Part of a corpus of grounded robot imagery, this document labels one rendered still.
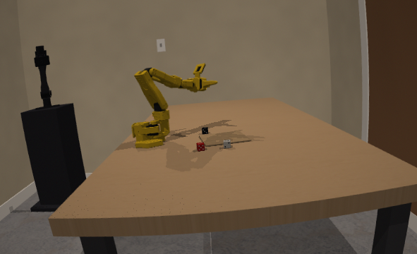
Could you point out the white die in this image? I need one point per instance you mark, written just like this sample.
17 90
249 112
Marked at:
227 143

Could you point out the red die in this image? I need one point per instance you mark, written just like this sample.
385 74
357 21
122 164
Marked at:
200 146

